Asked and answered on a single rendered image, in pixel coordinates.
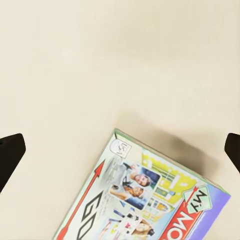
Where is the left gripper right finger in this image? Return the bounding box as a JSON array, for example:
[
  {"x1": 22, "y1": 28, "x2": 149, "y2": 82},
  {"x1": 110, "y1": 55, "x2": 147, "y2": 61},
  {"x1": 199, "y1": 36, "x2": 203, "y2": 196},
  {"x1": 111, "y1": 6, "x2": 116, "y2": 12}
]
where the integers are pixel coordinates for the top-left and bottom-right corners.
[{"x1": 224, "y1": 133, "x2": 240, "y2": 172}]

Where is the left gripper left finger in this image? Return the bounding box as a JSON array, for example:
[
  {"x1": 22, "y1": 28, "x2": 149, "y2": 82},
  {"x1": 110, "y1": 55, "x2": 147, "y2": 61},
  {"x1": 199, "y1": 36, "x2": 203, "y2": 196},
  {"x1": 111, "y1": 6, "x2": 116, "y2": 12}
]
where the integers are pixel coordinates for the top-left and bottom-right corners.
[{"x1": 0, "y1": 133, "x2": 26, "y2": 193}]

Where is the board game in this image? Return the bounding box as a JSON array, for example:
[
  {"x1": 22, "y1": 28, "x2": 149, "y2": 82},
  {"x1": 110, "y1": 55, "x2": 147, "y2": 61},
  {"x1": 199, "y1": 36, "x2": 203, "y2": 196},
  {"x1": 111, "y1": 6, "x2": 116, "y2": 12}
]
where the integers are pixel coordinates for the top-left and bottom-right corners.
[{"x1": 52, "y1": 128, "x2": 231, "y2": 240}]

